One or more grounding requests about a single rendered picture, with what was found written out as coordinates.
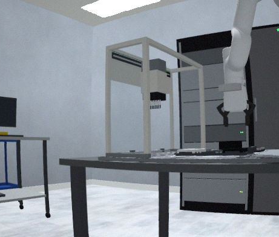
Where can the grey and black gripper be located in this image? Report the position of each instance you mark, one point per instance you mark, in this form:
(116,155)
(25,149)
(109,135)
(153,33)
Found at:
(236,101)

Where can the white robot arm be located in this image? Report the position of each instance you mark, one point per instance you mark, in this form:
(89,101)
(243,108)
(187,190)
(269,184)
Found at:
(236,56)

